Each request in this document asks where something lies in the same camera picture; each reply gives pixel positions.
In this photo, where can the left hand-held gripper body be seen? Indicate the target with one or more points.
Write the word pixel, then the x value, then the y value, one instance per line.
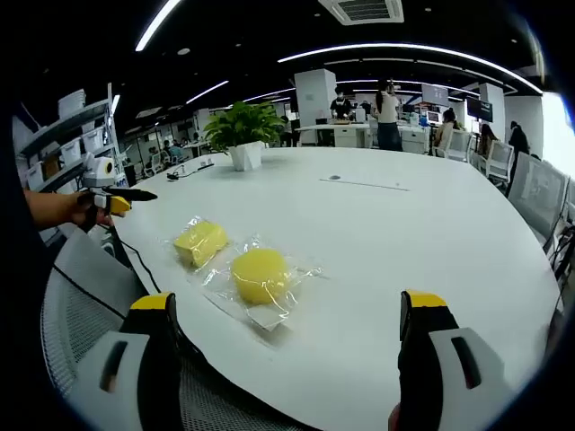
pixel 96 173

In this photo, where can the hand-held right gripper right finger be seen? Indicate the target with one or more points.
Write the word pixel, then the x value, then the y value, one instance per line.
pixel 427 359

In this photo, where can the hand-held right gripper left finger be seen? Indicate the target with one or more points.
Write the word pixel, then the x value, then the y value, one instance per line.
pixel 153 359

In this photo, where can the round yellow silicone block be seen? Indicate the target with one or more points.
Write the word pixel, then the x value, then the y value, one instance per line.
pixel 265 276

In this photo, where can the person's left hand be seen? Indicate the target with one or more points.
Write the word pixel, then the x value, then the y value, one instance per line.
pixel 81 208

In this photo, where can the person's right hand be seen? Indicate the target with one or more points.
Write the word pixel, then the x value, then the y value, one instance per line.
pixel 395 417

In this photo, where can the metal storage shelf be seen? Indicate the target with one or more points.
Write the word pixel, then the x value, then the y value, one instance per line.
pixel 67 134

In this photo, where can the stack of white bins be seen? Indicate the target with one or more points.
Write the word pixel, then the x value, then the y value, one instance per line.
pixel 72 102

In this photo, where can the grey mesh office chair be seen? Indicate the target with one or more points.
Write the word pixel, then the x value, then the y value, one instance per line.
pixel 536 193
pixel 85 287
pixel 498 159
pixel 460 146

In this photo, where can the round yellow sponge in bag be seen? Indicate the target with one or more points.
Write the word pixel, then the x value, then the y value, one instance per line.
pixel 269 321

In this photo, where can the linear ceiling light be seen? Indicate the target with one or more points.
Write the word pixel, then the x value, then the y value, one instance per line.
pixel 404 48
pixel 206 93
pixel 157 24

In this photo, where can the green plant in white pot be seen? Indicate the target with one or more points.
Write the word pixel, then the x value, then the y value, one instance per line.
pixel 245 130

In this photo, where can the white office desk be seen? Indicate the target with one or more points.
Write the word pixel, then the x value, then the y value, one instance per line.
pixel 346 134

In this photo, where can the ceiling air conditioner vent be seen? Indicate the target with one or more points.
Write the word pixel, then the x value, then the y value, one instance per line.
pixel 361 10

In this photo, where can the wall monitor screen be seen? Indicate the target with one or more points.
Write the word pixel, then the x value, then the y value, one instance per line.
pixel 435 95
pixel 480 110

